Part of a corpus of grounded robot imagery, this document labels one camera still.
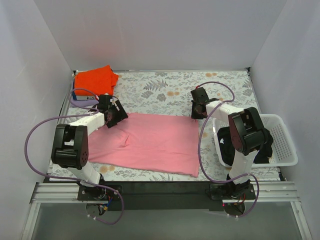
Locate pink polo shirt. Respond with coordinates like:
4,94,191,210
88,113,200,177

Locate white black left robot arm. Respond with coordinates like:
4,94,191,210
51,94,128,200

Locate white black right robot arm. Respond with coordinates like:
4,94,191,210
190,87,268,199

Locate folded lavender shirt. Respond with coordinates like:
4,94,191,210
70,99,99,108

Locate folded orange shirt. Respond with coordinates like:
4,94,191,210
74,65,119,96

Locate floral patterned table mat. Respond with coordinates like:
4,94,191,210
48,70,282,182

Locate black shirt in basket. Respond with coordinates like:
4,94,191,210
217,126,274,166

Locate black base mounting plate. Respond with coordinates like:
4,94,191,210
77,181,256,212

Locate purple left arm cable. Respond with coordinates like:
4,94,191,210
24,87,125,225

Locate aluminium front frame rail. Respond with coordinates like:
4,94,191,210
21,181,312,240

